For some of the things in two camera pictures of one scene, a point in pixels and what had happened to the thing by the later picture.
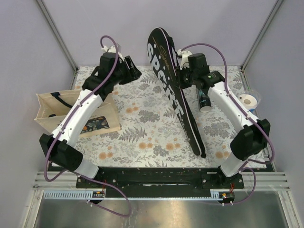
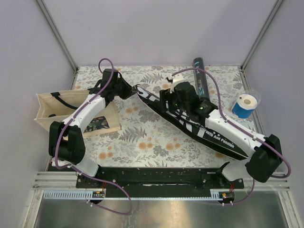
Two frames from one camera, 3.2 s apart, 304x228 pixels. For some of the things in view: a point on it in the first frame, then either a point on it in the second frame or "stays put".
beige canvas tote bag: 52,108 stays put
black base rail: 162,179 stays put
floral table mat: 150,135 stays put
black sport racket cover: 163,66 -> 197,131
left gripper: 133,73 -> 129,90
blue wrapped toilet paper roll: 249,101 stays put
